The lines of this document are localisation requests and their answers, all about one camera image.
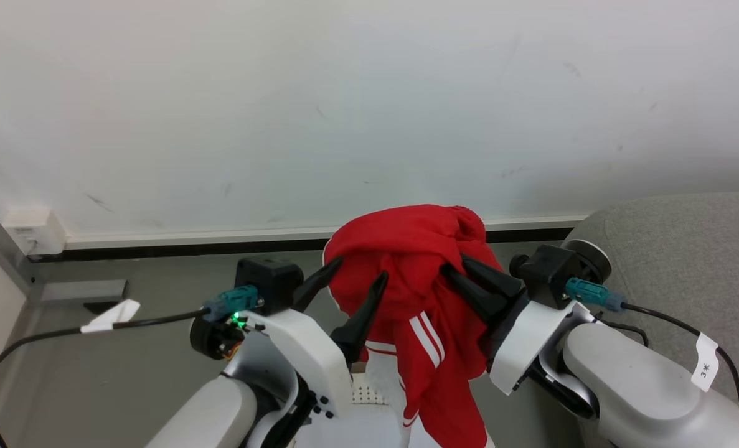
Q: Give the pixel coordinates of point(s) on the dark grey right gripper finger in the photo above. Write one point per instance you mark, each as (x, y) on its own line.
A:
(492, 277)
(474, 294)

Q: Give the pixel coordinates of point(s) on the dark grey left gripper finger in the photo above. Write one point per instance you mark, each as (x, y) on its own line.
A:
(363, 323)
(316, 285)

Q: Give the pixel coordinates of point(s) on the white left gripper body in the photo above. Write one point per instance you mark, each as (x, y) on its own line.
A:
(310, 348)

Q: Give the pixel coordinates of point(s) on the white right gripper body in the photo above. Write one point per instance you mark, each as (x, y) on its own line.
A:
(525, 345)

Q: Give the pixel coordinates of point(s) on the red garment with white stripes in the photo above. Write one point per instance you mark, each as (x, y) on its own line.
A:
(419, 261)

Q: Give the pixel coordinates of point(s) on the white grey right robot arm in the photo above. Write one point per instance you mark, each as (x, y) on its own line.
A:
(643, 386)

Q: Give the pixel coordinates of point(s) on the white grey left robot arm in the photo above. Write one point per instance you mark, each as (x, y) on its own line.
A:
(232, 398)

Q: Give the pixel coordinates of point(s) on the white perforated laundry basket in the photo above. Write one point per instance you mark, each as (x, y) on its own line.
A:
(372, 410)

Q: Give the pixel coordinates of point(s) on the white and black skirting board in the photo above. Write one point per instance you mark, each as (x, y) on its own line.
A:
(220, 241)

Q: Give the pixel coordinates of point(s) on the grey fabric sofa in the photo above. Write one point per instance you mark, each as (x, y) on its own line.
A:
(687, 261)

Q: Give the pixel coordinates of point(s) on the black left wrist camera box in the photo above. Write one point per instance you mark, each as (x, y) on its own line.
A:
(271, 283)

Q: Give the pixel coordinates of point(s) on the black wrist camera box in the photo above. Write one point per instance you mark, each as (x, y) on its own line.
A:
(271, 283)
(546, 274)

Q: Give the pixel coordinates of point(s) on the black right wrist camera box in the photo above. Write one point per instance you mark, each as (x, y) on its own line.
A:
(546, 274)

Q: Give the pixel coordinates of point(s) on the white wall socket box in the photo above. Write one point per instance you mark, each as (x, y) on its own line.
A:
(33, 230)

